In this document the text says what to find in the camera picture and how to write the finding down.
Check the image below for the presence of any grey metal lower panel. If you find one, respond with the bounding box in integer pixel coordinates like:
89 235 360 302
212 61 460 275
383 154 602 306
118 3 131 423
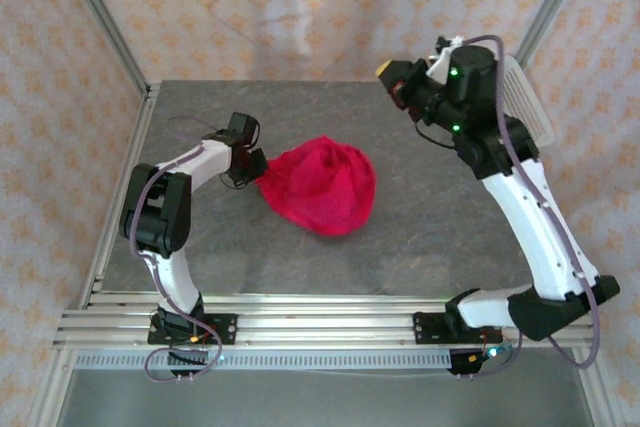
57 369 601 427

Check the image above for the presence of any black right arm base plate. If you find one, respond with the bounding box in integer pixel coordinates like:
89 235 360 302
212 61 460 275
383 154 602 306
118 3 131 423
413 311 504 347

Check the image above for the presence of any aluminium frame leg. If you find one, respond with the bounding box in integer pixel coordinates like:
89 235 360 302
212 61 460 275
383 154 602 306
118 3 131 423
573 346 626 427
29 349 76 427

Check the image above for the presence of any wide aluminium cross rail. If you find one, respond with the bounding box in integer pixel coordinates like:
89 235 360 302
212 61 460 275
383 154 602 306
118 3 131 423
52 294 600 351

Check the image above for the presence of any white orange patterned curtain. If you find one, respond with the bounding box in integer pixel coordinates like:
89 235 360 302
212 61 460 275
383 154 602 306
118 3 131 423
0 0 640 427

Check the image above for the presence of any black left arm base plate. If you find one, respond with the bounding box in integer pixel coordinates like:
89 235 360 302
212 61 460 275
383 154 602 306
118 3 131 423
147 313 238 347

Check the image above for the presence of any grey slotted cable duct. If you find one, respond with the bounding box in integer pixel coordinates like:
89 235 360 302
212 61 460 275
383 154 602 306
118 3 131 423
74 350 454 371

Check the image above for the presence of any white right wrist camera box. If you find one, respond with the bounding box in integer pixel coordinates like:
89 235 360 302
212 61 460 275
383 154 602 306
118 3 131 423
427 35 465 82

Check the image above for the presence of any white plastic basket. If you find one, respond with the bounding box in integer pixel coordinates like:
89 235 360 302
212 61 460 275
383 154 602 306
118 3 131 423
501 53 557 147

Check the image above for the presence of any red t-shirt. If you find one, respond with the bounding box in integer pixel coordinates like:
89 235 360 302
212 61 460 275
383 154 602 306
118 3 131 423
254 135 377 238

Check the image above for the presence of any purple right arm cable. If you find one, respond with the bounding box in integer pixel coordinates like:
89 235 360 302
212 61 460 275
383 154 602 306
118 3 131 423
462 34 601 379

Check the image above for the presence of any aluminium table side rail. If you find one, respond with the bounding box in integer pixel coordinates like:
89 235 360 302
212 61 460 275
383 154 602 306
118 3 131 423
77 86 161 308

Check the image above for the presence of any small circuit board with LED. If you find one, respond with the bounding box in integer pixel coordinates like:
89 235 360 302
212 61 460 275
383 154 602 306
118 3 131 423
479 343 516 362

